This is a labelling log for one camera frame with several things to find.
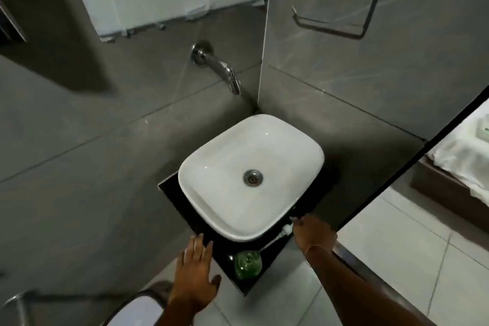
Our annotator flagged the person's left hand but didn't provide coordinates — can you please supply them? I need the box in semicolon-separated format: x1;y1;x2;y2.
168;233;223;315

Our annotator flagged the person's right hand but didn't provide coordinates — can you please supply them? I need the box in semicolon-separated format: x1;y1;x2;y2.
290;214;339;257

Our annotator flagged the person's right forearm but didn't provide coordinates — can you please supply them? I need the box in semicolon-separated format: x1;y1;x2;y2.
306;243;438;326

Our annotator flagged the person's left forearm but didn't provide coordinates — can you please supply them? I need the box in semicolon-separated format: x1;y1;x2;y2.
154;298;204;326

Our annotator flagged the black stone counter slab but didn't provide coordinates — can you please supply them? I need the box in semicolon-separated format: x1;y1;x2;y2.
158;166;337;297

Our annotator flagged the thin gold bangle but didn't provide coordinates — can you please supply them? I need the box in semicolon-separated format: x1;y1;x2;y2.
304;244;326;268

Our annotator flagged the green plastic bottle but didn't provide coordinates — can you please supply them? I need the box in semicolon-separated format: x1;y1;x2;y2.
234;250;264;281

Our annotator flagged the chrome sink drain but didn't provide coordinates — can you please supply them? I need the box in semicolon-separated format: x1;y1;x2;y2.
243;169;264;187

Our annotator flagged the white toilet lid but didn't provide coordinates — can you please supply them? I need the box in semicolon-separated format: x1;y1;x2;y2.
110;291;173;326

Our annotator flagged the white ceramic sink basin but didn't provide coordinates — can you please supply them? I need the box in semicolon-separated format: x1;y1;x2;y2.
178;114;325;242

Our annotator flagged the white bed sheet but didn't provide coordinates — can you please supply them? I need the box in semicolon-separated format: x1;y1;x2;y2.
426;110;489;201

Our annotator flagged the chrome pipe fixture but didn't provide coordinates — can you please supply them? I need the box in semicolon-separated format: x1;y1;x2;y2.
0;289;39;326

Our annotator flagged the black door frame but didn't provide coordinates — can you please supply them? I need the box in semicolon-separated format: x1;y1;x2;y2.
335;84;489;232

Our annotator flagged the brown wooden bed frame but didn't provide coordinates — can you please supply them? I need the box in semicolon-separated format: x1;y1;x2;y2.
410;155;489;220

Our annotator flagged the chrome wall faucet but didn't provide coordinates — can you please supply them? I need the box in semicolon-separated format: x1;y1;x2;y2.
191;42;241;96

